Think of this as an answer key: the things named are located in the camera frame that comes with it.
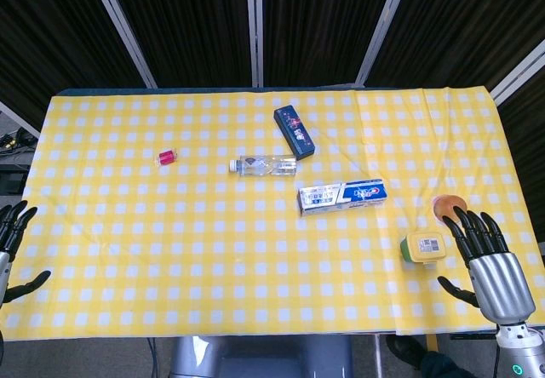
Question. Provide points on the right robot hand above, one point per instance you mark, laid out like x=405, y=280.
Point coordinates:
x=502, y=284

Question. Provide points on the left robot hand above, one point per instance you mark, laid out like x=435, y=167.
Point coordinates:
x=13, y=229

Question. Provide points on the blue white toothpaste box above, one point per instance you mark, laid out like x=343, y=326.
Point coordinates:
x=340, y=197

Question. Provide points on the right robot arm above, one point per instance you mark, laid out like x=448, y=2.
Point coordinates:
x=521, y=352

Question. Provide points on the dark blue printed box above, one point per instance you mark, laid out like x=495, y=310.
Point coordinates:
x=294, y=132

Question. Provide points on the yellow green lidded container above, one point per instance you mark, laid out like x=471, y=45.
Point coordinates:
x=423, y=248

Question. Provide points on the round orange peach item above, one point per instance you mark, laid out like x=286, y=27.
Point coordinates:
x=446, y=204

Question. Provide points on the black shoe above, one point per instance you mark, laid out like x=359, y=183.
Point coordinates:
x=404, y=350

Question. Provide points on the yellow white checked tablecloth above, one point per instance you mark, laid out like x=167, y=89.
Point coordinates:
x=170, y=233

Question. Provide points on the small red wrapped item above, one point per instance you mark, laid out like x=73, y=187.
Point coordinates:
x=166, y=158

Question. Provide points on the grey robot torso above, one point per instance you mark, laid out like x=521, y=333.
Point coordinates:
x=259, y=356

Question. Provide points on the clear plastic water bottle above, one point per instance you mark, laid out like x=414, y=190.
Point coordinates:
x=264, y=166

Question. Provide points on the black pleated partition panel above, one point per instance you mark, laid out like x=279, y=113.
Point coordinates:
x=187, y=24
x=323, y=24

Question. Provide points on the white partition post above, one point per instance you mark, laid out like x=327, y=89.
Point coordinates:
x=19, y=118
x=254, y=29
x=519, y=69
x=383, y=26
x=121, y=29

